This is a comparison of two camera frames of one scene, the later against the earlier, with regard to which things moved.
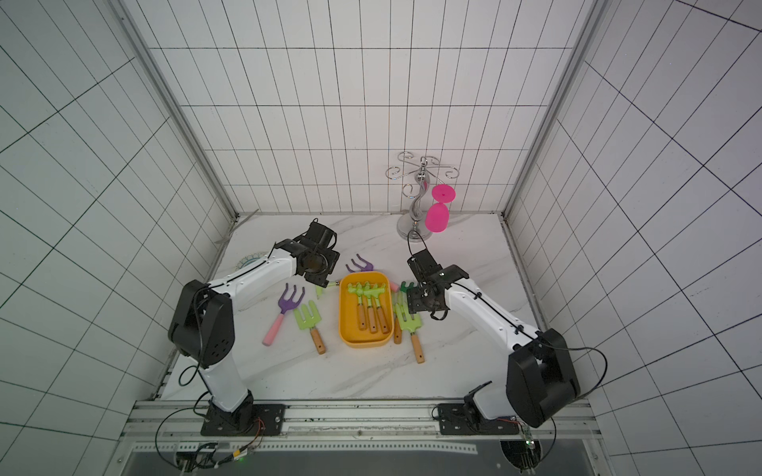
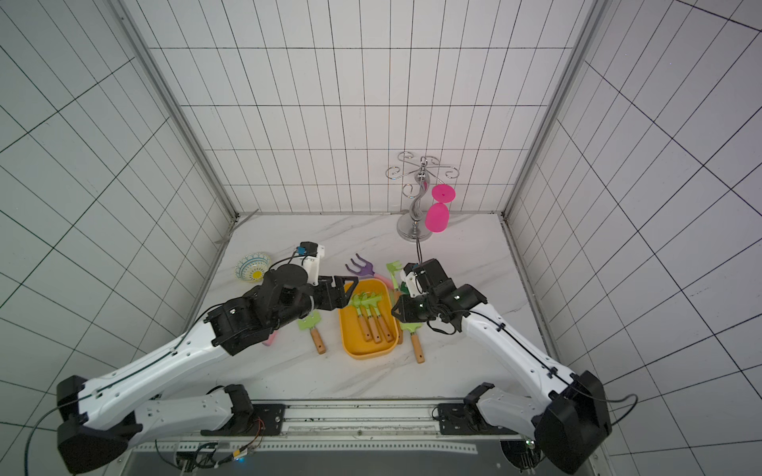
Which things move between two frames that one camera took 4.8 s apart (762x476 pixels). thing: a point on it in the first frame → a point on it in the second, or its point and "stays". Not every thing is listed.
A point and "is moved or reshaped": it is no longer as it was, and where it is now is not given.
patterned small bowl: (249, 259) stays
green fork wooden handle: (308, 321) stays
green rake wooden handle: (377, 290) is moved or reshaped
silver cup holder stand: (411, 226) stays
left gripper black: (320, 281) → (325, 286)
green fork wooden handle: (399, 318) → (393, 267)
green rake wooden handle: (359, 292) is moved or reshaped
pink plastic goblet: (437, 215) stays
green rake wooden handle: (371, 294) is moved or reshaped
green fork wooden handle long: (412, 324) stays
